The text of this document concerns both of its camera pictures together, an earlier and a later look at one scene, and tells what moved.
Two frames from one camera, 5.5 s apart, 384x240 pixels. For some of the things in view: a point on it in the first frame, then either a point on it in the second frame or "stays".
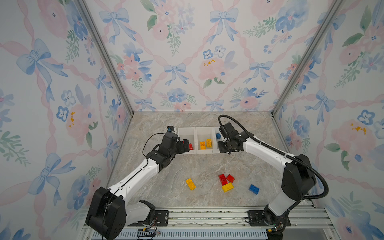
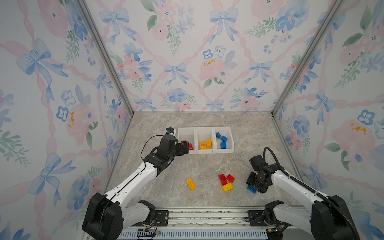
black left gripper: (186, 145) stays
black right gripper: (220, 148) → (249, 180)
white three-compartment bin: (202, 140) stays
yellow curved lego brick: (202, 145) stays
